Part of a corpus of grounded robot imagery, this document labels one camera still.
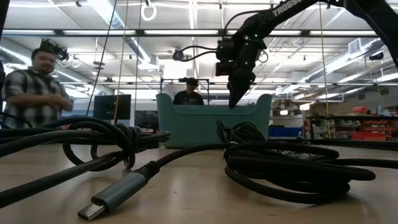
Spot black speckled braided cable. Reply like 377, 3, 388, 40
216, 119, 267, 144

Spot black aluminium table frame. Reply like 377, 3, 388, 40
270, 138, 398, 152

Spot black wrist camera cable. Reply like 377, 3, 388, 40
180, 44, 226, 62

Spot black computer monitor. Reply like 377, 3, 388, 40
93, 94, 132, 121

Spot long black knotted cable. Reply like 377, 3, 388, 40
0, 116, 172, 209

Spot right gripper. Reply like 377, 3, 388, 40
228, 29, 267, 109

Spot person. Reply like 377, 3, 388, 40
0, 46, 74, 129
172, 77, 205, 106

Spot white hanging ring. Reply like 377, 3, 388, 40
140, 0, 158, 22

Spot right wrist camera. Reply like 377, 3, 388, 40
215, 39, 237, 77

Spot tan hanging cord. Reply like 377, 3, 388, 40
113, 0, 130, 124

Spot black hanging cable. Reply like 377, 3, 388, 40
85, 0, 118, 118

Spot black overhead beam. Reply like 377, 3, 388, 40
0, 29, 398, 39

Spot black cable grey plugs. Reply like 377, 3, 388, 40
76, 141, 398, 222

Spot teal plastic bin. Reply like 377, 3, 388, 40
155, 92, 273, 149

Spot blue storage bins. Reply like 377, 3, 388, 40
269, 126, 303, 138

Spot shelf with red bins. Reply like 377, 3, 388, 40
306, 105, 398, 141

